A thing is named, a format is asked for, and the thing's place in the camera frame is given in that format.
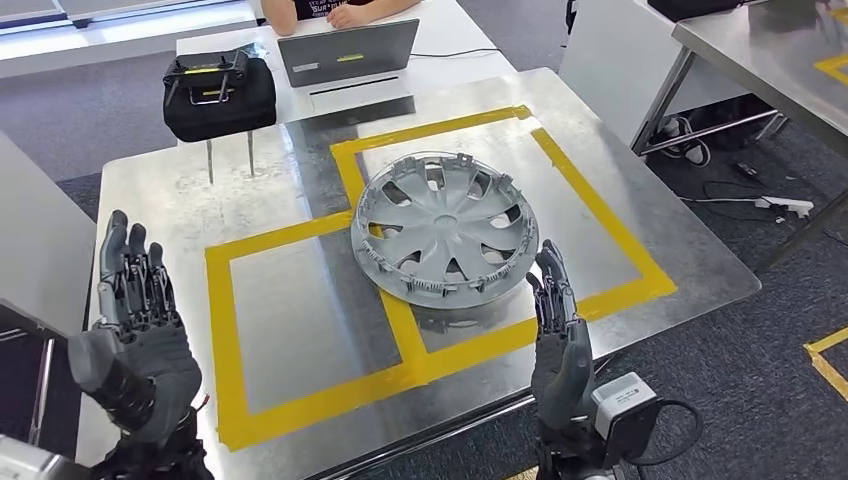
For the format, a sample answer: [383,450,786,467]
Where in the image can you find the white desk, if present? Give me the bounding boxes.
[175,0,519,185]

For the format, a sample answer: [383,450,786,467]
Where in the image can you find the yellow table tape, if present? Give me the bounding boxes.
[813,6,848,87]

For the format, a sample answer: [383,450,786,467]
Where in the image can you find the black remote controller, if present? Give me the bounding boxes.
[163,51,252,107]

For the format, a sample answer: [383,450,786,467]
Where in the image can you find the white partition panel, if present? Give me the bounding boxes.
[559,0,750,148]

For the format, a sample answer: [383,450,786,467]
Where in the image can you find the black desk cable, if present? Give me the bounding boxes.
[409,47,501,60]

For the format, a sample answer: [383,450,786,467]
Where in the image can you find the person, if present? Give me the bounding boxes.
[260,0,425,38]

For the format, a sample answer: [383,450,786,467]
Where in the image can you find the black carry bag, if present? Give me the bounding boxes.
[162,49,278,144]

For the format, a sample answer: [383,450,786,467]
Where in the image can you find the black white sneaker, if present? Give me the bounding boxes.
[675,117,711,167]

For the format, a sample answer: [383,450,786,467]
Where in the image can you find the grey laptop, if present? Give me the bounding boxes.
[276,18,422,89]

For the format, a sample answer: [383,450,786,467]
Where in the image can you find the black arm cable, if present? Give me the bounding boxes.
[625,399,705,468]

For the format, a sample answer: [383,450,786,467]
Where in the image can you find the grey plastic wheel hubcap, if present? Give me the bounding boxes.
[349,150,540,311]

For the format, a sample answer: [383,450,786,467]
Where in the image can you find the steel workbench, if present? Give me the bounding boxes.
[74,66,763,480]

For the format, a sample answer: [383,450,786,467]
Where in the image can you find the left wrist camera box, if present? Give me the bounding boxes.
[0,433,94,480]

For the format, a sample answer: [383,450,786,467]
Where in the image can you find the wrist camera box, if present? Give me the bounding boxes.
[590,372,664,470]
[0,433,94,480]

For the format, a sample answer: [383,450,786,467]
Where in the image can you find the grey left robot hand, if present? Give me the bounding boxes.
[67,209,203,444]

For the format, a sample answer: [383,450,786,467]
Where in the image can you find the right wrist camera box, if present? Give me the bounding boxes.
[590,372,664,470]

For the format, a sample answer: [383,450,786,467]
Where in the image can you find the white power strip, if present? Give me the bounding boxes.
[755,195,815,220]

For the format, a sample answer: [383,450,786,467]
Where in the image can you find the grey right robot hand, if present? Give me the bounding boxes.
[526,239,598,432]

